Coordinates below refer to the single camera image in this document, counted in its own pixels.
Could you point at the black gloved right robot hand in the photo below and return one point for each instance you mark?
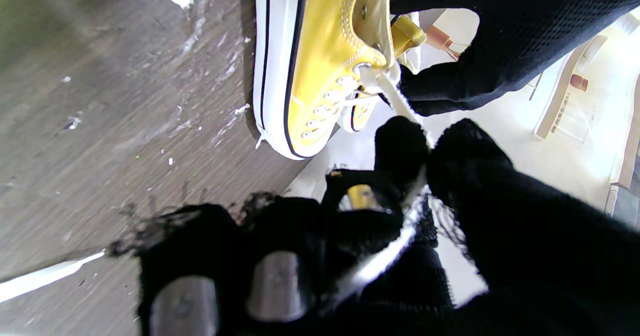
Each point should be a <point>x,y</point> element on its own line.
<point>540,256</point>

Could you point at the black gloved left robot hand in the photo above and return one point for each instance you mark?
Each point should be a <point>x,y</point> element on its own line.
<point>525,31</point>

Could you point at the white shoelace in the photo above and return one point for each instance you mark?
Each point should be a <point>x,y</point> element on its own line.
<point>395,94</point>

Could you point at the yellow canvas sneaker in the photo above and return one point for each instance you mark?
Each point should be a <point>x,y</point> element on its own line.
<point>320,41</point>
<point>360,119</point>

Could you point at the printed kitchen backdrop cloth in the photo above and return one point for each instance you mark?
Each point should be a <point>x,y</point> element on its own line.
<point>550,141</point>

